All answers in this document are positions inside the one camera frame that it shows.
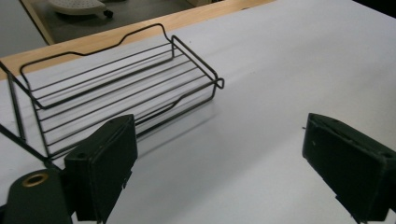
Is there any white chair base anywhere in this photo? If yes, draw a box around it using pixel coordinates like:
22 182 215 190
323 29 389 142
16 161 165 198
46 0 114 20

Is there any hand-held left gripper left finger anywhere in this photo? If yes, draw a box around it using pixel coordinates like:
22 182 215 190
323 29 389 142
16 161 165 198
64 113 139 224

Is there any black wire rack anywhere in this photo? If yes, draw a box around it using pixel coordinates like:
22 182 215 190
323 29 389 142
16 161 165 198
0 22 226 171

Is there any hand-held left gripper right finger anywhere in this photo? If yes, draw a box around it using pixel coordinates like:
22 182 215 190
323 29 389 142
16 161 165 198
302 112 396 224

